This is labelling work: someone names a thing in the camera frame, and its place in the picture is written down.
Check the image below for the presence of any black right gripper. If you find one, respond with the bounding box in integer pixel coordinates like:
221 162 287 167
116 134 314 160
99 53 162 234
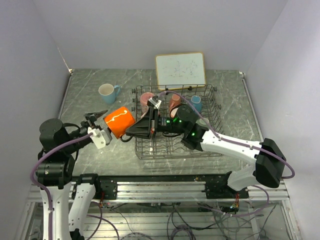
126 106 186 139

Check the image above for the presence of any pink patterned mug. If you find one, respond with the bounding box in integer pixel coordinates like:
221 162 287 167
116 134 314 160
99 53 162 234
139 92 155 119

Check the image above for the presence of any mint green mug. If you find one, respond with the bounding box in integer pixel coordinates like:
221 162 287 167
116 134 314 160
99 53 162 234
196 118 210 127

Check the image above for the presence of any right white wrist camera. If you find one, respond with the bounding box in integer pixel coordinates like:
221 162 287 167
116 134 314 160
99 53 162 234
147 96 162 110

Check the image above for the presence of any grey wire dish rack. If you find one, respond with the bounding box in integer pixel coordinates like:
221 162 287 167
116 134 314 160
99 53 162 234
131 84 224 160

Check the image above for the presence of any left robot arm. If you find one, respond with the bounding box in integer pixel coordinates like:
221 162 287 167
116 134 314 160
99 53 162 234
30 110 112 240

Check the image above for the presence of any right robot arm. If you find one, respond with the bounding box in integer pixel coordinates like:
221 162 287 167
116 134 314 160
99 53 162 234
125 104 286 198

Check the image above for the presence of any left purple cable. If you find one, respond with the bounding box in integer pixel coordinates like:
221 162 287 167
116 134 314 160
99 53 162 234
30 132 118 240

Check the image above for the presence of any dark blue textured mug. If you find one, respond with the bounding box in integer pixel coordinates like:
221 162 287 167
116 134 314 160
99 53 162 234
190 95 203 113

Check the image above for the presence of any orange mug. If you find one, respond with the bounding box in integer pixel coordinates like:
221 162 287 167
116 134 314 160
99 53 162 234
103 106 136 143

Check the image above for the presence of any yellow framed whiteboard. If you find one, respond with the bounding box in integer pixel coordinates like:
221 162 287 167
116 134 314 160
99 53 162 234
155 52 206 91

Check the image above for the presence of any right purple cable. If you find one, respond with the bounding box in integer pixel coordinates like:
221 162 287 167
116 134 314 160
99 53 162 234
157 90 295 218

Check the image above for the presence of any light blue mug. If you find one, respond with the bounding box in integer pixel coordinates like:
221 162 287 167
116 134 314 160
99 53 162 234
98 83 121 105

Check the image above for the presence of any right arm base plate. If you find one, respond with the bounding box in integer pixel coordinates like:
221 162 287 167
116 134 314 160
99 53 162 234
199 171 249 199

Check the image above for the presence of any purple cable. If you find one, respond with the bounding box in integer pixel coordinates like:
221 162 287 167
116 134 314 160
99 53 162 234
157 90 295 218
30 132 118 240

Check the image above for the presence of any aluminium frame rail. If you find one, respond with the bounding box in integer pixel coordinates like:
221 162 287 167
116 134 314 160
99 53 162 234
26 181 291 203

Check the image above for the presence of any small coral mug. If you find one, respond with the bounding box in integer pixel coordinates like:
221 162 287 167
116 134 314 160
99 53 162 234
169 94 181 114

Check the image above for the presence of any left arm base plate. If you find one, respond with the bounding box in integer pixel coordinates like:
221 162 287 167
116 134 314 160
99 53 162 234
71 173 118 200

